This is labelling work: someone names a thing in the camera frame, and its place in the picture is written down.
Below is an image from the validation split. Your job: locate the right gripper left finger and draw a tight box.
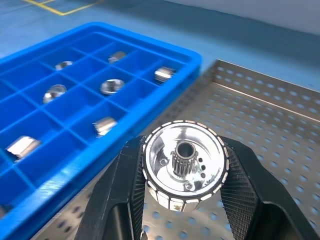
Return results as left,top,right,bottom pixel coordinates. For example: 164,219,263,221
74,135,151,240

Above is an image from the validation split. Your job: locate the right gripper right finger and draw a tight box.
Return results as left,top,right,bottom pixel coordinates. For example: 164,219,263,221
219,136,320,240

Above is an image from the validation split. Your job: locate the blue compartment tray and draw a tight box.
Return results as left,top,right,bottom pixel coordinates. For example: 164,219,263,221
0,21,203,240

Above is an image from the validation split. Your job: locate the perforated metal tray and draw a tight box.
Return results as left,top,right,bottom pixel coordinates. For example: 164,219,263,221
29,59,320,240

